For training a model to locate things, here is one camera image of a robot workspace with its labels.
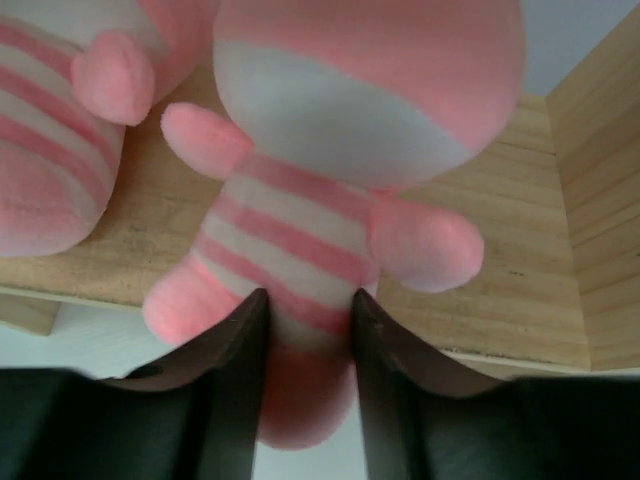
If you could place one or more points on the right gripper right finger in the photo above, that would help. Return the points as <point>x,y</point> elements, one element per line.
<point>427,416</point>

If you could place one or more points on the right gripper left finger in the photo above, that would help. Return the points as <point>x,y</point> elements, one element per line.
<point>191,414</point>

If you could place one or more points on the pink striped plush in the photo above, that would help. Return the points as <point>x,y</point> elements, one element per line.
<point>331,109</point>
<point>74,76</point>

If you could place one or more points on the wooden two-tier shelf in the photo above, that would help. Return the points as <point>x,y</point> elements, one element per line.
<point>521,314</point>

